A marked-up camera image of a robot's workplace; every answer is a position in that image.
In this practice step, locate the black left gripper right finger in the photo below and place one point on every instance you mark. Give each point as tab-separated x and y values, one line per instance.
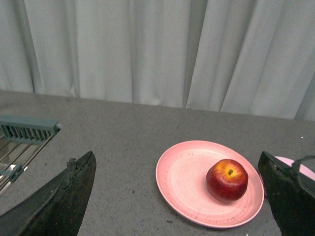
291	194

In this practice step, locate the pink bowl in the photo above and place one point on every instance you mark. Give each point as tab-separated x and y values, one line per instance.
303	169

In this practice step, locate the white curtain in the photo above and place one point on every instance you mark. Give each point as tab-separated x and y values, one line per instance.
239	56

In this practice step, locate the grey dish rack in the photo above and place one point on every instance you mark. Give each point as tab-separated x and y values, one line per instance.
21	139

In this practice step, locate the red apple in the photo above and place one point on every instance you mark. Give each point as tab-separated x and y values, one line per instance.
227	180

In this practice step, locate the pink plate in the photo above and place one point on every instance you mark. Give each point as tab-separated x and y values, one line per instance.
181	178

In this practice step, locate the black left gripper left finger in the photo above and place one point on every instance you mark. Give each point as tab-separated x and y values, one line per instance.
58	207

